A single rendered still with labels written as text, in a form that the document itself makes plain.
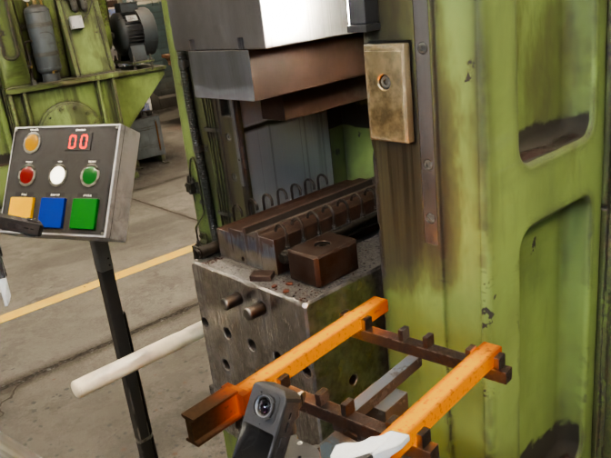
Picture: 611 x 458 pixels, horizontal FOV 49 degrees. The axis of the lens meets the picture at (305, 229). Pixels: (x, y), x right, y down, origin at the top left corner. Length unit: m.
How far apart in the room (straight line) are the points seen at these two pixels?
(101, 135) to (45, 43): 4.32
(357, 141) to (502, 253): 0.68
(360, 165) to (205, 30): 0.63
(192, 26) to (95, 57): 4.83
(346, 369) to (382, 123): 0.50
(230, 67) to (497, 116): 0.51
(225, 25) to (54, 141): 0.67
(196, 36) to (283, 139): 0.40
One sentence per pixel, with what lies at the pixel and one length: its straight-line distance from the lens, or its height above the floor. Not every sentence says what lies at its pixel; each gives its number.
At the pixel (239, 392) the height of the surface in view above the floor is 0.93.
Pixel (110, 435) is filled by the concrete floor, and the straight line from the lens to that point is 2.68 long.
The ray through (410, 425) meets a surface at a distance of 0.90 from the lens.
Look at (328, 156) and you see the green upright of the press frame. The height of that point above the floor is 1.03.
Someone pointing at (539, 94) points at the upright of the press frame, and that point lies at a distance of 1.38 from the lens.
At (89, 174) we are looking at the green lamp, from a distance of 1.72.
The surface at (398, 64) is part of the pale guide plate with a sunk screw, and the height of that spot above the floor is 1.32.
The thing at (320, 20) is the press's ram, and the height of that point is 1.40.
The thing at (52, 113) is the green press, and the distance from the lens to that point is 6.06.
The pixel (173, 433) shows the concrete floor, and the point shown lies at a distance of 2.60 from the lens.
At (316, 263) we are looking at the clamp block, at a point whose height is 0.97.
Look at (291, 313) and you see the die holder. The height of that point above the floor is 0.88.
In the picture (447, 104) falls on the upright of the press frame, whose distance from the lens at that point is 1.17.
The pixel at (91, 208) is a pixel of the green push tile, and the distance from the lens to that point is 1.69.
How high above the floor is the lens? 1.46
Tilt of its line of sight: 20 degrees down
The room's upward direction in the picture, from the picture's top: 7 degrees counter-clockwise
